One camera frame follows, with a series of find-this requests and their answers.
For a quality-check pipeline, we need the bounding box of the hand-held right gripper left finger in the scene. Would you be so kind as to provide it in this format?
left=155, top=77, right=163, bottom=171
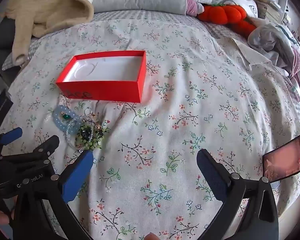
left=14, top=151, right=94, bottom=240

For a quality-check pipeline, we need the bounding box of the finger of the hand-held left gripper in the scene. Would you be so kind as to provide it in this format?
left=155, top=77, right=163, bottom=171
left=0, top=135, right=60, bottom=167
left=0, top=127, right=23, bottom=155

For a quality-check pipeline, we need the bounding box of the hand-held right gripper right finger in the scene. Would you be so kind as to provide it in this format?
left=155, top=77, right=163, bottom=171
left=196, top=149, right=280, bottom=240

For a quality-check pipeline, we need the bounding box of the clear bracelet with green beads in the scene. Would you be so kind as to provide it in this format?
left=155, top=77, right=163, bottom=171
left=66, top=116, right=93, bottom=153

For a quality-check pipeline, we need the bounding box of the light blue bead bracelet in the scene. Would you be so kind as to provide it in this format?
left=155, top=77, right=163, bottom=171
left=52, top=105, right=77, bottom=130

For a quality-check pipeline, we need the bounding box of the green bead bracelet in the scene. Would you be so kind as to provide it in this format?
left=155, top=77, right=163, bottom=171
left=75, top=127, right=111, bottom=152

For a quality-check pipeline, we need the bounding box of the clear bracelet with gold charm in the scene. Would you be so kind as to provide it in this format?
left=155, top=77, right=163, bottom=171
left=84, top=107, right=104, bottom=133

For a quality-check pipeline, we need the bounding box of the red cardboard box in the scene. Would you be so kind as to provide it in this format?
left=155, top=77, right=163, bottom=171
left=56, top=50, right=147, bottom=103

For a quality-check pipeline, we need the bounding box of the person's left hand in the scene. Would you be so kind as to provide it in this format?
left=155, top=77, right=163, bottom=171
left=0, top=206, right=15, bottom=226

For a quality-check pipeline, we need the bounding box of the person's right hand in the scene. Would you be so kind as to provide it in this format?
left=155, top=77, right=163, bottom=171
left=143, top=232, right=161, bottom=240

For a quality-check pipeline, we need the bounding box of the red box lid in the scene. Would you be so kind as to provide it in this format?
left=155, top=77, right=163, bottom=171
left=262, top=131, right=300, bottom=182

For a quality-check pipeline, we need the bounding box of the floral bed sheet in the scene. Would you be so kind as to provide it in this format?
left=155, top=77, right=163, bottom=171
left=0, top=17, right=300, bottom=240

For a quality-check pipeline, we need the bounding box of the dark chair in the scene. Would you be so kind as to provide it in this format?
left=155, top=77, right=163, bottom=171
left=0, top=17, right=18, bottom=85

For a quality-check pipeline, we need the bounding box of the beige quilted jacket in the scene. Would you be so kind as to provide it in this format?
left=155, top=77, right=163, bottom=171
left=1, top=0, right=95, bottom=64

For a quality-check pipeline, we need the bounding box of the pile of light clothes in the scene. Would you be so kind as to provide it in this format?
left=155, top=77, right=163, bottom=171
left=247, top=17, right=300, bottom=80

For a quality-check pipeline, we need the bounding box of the orange pumpkin plush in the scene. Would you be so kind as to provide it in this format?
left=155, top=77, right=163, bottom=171
left=197, top=3, right=257, bottom=39

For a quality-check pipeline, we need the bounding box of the stack of papers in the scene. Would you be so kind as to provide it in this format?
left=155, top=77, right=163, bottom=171
left=254, top=0, right=283, bottom=20

